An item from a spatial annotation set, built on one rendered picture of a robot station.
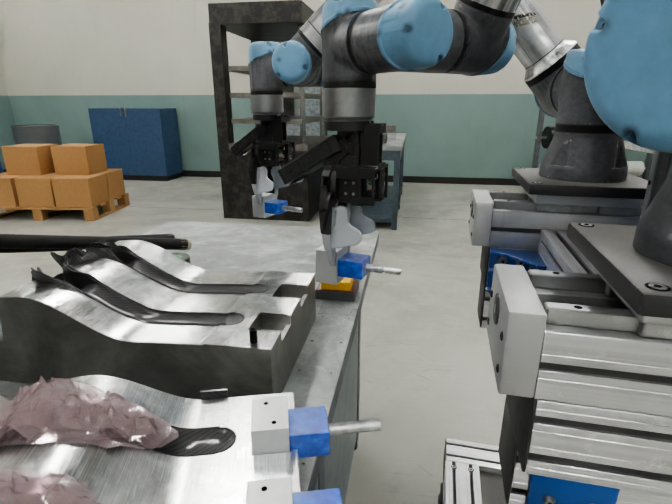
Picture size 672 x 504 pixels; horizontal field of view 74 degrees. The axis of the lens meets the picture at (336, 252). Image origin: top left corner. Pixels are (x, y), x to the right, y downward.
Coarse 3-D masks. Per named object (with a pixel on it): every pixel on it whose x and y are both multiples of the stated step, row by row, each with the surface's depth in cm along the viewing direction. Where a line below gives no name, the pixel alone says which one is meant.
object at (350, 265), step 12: (324, 252) 69; (336, 252) 68; (348, 252) 72; (324, 264) 70; (336, 264) 69; (348, 264) 68; (360, 264) 68; (372, 264) 69; (324, 276) 70; (336, 276) 69; (348, 276) 69; (360, 276) 68
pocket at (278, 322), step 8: (256, 320) 63; (264, 320) 64; (272, 320) 64; (280, 320) 64; (288, 320) 63; (248, 328) 60; (264, 328) 65; (272, 328) 65; (280, 328) 64; (288, 328) 63
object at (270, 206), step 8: (264, 192) 115; (256, 200) 111; (264, 200) 110; (272, 200) 112; (280, 200) 112; (256, 208) 112; (264, 208) 111; (272, 208) 110; (280, 208) 110; (288, 208) 109; (296, 208) 108; (256, 216) 112; (264, 216) 111
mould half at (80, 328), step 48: (48, 288) 61; (144, 288) 70; (0, 336) 63; (48, 336) 60; (96, 336) 58; (144, 336) 59; (192, 336) 58; (240, 336) 57; (288, 336) 63; (144, 384) 59; (192, 384) 58; (240, 384) 57
